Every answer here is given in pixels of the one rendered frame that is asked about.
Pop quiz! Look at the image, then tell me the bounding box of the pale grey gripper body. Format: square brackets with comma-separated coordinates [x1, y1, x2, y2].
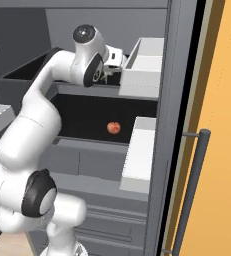
[102, 65, 124, 85]

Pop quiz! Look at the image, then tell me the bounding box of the red orange peach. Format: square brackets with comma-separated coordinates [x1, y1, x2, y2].
[106, 121, 122, 135]

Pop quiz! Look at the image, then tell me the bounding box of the dark grey fridge door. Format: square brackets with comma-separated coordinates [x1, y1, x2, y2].
[0, 7, 52, 168]

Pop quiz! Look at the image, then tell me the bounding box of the white door bin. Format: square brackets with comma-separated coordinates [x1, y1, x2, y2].
[119, 116, 158, 195]
[118, 37, 165, 100]

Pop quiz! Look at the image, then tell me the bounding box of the grey crisper drawer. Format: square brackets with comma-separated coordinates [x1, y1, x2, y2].
[78, 149, 129, 183]
[38, 143, 82, 176]

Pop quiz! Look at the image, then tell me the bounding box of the orange cupboard door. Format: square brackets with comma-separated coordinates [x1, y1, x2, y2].
[163, 0, 231, 256]

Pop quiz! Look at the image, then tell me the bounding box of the grey freezer drawer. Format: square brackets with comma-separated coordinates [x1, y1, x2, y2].
[26, 172, 150, 256]

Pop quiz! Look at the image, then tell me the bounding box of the dark grey bar handle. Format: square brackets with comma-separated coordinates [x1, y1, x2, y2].
[170, 128, 212, 256]

